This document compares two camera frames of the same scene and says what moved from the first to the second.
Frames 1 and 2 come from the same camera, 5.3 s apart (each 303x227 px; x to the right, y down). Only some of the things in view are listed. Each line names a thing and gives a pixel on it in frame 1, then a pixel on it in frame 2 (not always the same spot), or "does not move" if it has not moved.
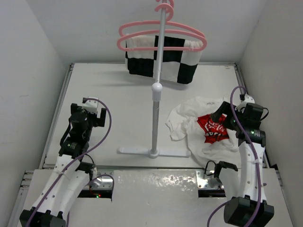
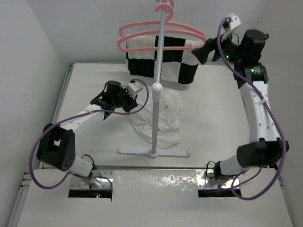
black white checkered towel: x=178 y=67 does not move
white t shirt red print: x=210 y=142 -> x=171 y=113
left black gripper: x=97 y=121 -> x=132 y=101
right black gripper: x=224 y=108 -> x=202 y=53
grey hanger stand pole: x=154 y=152 does not move
